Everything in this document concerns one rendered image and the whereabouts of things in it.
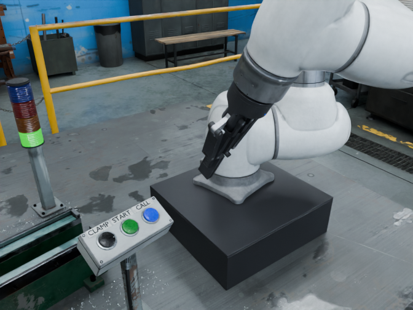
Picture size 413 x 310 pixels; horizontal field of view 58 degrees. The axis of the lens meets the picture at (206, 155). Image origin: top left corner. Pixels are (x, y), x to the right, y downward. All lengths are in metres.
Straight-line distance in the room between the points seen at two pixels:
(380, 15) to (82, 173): 1.15
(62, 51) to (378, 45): 5.16
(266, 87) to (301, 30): 0.10
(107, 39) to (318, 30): 5.39
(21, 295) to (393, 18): 0.86
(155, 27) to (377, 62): 5.59
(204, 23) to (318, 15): 6.07
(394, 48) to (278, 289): 0.63
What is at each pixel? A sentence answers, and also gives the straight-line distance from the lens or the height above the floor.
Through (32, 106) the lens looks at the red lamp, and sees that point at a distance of 1.14.
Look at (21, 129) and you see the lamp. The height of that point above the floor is 1.09.
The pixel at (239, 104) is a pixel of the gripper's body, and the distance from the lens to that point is 0.59.
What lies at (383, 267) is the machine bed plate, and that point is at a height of 0.80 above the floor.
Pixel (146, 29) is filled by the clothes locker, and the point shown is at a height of 0.49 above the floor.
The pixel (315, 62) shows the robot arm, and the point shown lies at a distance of 0.54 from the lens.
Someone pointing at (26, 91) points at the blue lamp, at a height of 1.19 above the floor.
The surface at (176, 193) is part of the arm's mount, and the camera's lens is 1.09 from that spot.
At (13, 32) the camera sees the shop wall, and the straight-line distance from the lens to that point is 5.89.
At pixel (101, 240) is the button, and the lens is 0.71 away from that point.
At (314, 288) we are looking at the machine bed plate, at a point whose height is 0.80.
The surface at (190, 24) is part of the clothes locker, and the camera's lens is 6.38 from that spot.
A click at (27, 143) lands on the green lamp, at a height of 1.05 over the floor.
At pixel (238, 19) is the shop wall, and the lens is 7.60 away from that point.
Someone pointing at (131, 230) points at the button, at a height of 1.07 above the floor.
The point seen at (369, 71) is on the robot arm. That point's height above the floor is 1.38.
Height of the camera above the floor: 1.52
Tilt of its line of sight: 28 degrees down
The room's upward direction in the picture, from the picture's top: straight up
